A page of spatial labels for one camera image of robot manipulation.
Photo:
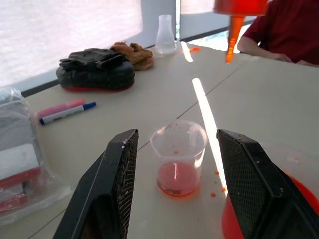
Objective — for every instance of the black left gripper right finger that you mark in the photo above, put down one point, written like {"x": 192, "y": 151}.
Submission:
{"x": 254, "y": 179}

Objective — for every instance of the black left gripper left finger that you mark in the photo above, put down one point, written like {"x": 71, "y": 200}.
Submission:
{"x": 109, "y": 184}

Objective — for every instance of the clear beaker with pink liquid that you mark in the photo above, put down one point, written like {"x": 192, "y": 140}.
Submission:
{"x": 178, "y": 159}

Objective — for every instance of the white marker with blue cap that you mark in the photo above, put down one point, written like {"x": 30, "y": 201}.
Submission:
{"x": 66, "y": 113}

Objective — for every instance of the pink marker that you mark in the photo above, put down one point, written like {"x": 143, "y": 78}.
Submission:
{"x": 59, "y": 107}

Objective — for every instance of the clear plastic bag with boxes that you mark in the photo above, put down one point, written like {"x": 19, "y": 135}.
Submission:
{"x": 21, "y": 156}

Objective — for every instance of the black gloves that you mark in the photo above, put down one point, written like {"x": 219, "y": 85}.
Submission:
{"x": 91, "y": 57}

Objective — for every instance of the brown crumpled cloth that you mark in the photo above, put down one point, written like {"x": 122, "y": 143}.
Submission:
{"x": 135, "y": 54}

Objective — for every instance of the person in dark red shirt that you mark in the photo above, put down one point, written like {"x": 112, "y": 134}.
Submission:
{"x": 281, "y": 30}

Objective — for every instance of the clear conical glass flask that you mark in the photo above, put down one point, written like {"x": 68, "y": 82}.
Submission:
{"x": 165, "y": 36}

